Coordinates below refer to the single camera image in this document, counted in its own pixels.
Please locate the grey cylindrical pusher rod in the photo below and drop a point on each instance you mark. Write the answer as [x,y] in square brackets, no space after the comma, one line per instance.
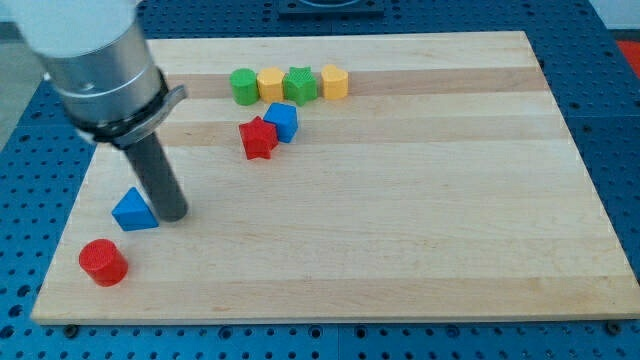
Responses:
[149,162]

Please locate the blue triangle block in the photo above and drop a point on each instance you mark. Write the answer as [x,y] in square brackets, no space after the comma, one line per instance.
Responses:
[132,212]

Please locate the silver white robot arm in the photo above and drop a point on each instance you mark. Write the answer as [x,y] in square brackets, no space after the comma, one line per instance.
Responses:
[96,58]

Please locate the red star block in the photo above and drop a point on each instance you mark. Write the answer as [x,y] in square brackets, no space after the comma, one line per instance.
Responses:
[258,137]

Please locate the green cylinder block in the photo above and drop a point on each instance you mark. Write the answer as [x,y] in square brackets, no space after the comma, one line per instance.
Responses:
[243,82]

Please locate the red cylinder block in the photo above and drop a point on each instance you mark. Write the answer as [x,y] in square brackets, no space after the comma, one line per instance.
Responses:
[103,262]

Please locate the blue cube block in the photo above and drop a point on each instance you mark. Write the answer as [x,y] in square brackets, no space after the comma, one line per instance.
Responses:
[285,118]

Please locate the yellow hexagon block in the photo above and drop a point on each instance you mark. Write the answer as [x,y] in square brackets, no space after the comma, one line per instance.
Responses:
[270,84]

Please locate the green star block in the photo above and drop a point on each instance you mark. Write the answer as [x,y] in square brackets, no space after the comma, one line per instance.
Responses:
[300,85]

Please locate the yellow heart block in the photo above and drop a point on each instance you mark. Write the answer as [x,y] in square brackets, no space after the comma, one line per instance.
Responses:
[335,82]

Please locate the wooden board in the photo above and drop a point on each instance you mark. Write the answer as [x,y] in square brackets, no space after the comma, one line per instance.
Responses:
[445,187]

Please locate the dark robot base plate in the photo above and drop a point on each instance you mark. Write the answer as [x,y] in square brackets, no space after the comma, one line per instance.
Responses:
[312,9]

